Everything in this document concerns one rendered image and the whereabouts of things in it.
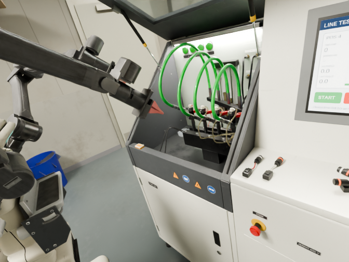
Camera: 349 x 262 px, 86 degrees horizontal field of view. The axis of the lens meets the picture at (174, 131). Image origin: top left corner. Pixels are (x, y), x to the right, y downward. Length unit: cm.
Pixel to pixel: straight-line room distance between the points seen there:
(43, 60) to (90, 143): 277
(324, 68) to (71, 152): 308
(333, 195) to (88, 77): 73
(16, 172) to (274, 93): 82
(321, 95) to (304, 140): 16
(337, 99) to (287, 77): 16
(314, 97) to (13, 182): 89
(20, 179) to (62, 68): 28
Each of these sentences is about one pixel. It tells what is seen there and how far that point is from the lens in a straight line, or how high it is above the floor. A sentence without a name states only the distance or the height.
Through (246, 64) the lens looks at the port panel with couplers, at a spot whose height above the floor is 126.
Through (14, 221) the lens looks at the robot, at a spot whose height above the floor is 103.
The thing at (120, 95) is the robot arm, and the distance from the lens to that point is 62.
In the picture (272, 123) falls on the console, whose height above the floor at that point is 108.
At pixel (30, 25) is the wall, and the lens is 309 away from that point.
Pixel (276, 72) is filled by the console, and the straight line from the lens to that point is 81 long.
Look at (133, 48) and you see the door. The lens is 321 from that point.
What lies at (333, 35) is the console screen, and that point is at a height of 137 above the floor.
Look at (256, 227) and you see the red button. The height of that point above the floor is 82.
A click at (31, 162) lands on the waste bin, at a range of 317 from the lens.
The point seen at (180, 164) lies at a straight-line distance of 87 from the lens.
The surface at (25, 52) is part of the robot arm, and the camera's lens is 51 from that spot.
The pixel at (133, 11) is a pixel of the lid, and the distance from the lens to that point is 119.
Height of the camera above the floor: 145
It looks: 25 degrees down
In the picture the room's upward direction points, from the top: 13 degrees counter-clockwise
